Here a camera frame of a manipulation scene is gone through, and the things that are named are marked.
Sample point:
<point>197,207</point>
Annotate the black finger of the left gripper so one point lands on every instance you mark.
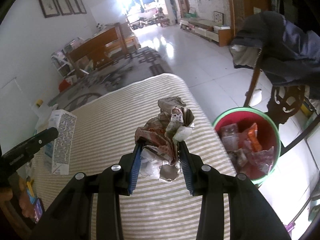
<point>25,151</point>

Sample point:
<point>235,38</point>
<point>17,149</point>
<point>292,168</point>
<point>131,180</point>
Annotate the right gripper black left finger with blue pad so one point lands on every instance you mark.
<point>69,216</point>

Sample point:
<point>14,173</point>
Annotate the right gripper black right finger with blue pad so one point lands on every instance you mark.
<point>251,216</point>

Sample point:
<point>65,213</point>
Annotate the orange plastic snack bag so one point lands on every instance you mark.
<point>252,137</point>

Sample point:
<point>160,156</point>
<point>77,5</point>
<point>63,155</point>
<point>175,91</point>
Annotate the paper trash wad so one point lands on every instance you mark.
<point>159,156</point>

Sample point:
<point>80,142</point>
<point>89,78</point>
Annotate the white printed carton box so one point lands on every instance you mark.
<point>57,153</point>

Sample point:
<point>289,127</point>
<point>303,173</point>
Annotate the red bin with green rim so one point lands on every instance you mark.
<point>256,165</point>

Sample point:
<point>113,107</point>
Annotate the clear plastic bottle in bin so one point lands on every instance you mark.
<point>230,137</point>

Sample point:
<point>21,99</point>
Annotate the red small box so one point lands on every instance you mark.
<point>64,85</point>

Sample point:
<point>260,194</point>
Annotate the beige striped sofa cushion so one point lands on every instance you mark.
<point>105,130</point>

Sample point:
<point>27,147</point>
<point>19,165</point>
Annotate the carved wooden chair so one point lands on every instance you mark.
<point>284,103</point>

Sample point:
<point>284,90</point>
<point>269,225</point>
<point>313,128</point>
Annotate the wooden bench table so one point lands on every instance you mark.
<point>100,48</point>

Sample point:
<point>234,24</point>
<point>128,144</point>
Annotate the grey patterned rug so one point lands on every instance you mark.
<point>123,71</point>

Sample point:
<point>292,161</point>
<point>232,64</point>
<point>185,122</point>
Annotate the dark navy jacket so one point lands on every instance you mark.
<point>288,56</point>

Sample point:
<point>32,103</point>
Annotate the low tv cabinet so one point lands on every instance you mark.
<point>208,29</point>

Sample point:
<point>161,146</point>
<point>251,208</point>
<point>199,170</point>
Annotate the framed wall picture set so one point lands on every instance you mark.
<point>54,8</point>

